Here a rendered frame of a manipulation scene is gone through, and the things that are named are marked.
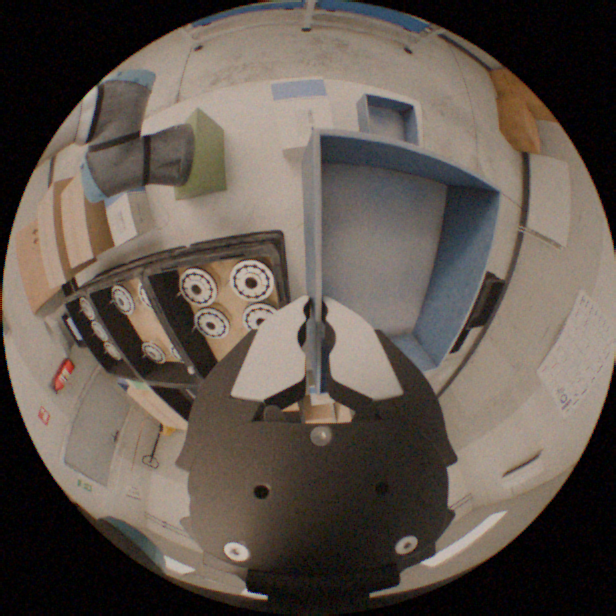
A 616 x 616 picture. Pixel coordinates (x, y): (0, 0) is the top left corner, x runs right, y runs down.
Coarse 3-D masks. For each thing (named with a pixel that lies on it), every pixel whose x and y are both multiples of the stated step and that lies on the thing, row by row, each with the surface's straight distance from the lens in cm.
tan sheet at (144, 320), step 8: (136, 280) 62; (136, 288) 64; (136, 312) 71; (144, 312) 68; (152, 312) 65; (136, 320) 74; (144, 320) 70; (152, 320) 67; (136, 328) 77; (144, 328) 73; (152, 328) 70; (160, 328) 68; (144, 336) 77; (152, 336) 74; (160, 336) 71; (168, 344) 71; (168, 360) 80; (176, 360) 77
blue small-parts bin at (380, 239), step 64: (320, 128) 10; (320, 192) 9; (384, 192) 18; (448, 192) 22; (320, 256) 9; (384, 256) 18; (448, 256) 21; (320, 320) 11; (384, 320) 23; (448, 320) 22; (320, 384) 19
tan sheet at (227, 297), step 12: (216, 264) 45; (228, 264) 44; (180, 276) 51; (228, 276) 45; (228, 288) 47; (216, 300) 50; (228, 300) 48; (240, 300) 47; (276, 300) 46; (240, 312) 50; (240, 324) 52; (228, 336) 56; (240, 336) 55; (216, 348) 62; (228, 348) 60
